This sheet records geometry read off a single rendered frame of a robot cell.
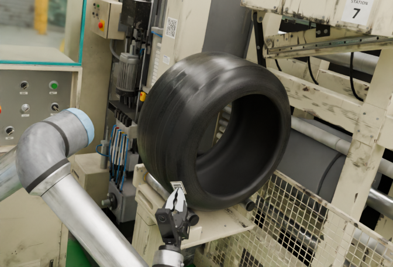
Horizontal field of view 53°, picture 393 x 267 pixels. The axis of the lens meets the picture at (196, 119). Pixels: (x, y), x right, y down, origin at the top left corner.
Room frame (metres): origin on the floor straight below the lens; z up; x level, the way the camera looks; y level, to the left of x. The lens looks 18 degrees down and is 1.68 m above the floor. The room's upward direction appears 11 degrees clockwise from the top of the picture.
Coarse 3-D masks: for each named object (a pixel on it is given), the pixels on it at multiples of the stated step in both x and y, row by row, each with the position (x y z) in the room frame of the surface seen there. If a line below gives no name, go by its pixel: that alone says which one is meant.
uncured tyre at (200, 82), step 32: (192, 64) 1.33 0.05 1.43; (224, 64) 1.29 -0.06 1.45; (256, 64) 1.36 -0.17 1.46; (160, 96) 1.27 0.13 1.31; (192, 96) 1.19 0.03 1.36; (224, 96) 1.21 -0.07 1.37; (256, 96) 1.61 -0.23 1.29; (160, 128) 1.19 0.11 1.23; (192, 128) 1.15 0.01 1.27; (256, 128) 1.61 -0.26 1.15; (288, 128) 1.43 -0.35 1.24; (160, 160) 1.17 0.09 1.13; (192, 160) 1.16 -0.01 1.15; (224, 160) 1.59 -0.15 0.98; (256, 160) 1.53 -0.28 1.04; (192, 192) 1.18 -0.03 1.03; (224, 192) 1.42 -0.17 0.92
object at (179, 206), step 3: (180, 189) 1.15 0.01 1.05; (177, 192) 1.13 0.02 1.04; (180, 192) 1.13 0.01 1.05; (180, 195) 1.12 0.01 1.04; (183, 195) 1.12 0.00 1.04; (177, 198) 1.11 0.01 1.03; (180, 198) 1.11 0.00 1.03; (183, 198) 1.11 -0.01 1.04; (177, 201) 1.11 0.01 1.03; (180, 201) 1.10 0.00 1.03; (183, 201) 1.10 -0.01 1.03; (177, 204) 1.10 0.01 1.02; (180, 204) 1.09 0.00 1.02; (186, 204) 1.14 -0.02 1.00; (177, 207) 1.09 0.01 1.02; (180, 207) 1.09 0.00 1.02; (177, 210) 1.08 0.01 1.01; (180, 210) 1.08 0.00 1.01
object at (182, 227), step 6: (174, 216) 1.06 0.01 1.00; (180, 216) 1.06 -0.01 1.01; (174, 222) 1.04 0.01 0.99; (180, 222) 1.04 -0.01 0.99; (186, 222) 1.09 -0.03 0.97; (180, 228) 1.03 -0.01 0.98; (186, 228) 1.08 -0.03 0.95; (180, 234) 1.04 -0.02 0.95; (186, 234) 1.06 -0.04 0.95; (180, 240) 1.04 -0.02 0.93; (162, 246) 0.99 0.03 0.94; (168, 246) 0.98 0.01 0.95; (174, 246) 1.01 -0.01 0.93; (180, 246) 1.04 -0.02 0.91; (180, 252) 0.99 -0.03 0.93
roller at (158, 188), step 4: (148, 172) 1.47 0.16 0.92; (144, 176) 1.46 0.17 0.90; (148, 176) 1.45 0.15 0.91; (148, 180) 1.44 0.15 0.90; (152, 180) 1.42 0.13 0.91; (152, 184) 1.41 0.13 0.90; (156, 184) 1.39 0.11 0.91; (160, 184) 1.39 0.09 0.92; (156, 188) 1.38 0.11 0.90; (160, 188) 1.37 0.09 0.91; (160, 192) 1.36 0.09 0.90; (164, 192) 1.35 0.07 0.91; (164, 196) 1.33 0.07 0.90; (168, 196) 1.32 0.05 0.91; (176, 200) 1.29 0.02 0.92; (188, 208) 1.25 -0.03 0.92; (188, 212) 1.23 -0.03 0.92; (192, 212) 1.23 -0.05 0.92; (188, 216) 1.21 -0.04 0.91; (192, 216) 1.21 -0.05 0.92; (196, 216) 1.22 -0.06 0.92; (188, 220) 1.20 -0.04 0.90; (192, 220) 1.20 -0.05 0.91; (196, 220) 1.22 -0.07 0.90; (192, 224) 1.21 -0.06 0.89
